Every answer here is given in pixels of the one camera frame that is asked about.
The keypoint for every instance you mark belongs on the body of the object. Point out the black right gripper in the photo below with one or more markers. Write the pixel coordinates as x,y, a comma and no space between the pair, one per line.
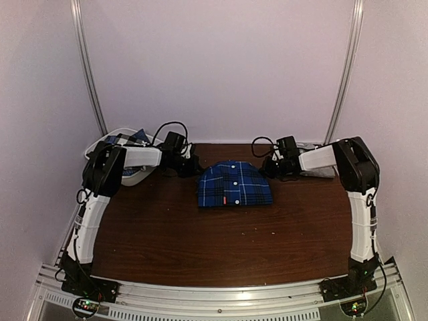
266,170

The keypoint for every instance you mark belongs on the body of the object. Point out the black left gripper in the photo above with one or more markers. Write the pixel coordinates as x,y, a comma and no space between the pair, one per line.
195,166

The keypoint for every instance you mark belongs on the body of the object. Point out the blue plaid long sleeve shirt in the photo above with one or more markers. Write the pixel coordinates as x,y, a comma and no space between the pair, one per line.
233,183

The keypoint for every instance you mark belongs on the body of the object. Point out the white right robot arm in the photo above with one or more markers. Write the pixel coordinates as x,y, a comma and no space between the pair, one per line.
359,174

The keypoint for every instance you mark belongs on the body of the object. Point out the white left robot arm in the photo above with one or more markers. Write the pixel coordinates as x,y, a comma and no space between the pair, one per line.
101,180

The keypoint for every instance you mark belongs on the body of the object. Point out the folded grey shirt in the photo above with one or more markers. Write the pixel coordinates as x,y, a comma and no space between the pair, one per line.
325,173

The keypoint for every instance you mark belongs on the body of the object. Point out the black white checked shirt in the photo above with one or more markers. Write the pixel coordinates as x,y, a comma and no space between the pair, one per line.
120,139

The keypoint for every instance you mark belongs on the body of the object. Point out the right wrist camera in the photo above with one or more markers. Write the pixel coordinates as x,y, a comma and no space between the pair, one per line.
285,149

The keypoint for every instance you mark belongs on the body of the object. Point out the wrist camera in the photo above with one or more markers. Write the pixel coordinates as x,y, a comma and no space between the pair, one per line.
285,149
178,145

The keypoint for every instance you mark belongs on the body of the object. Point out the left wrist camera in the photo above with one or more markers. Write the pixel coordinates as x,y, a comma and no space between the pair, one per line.
178,145

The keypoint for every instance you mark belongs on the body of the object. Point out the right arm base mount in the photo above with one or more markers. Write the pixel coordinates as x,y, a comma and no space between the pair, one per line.
353,287

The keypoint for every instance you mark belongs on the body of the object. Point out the aluminium front rail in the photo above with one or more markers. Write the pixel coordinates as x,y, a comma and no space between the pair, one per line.
294,301

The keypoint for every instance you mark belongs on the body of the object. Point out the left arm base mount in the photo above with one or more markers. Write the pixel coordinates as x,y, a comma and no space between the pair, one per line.
79,282

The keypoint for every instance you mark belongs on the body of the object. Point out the right aluminium corner post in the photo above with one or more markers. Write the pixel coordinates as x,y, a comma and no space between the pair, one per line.
351,52

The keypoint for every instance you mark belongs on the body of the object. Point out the aluminium corner post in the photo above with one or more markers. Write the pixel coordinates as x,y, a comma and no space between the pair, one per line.
77,18
351,52

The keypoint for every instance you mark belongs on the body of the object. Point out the left aluminium corner post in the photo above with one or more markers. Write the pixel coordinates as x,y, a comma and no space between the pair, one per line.
77,18

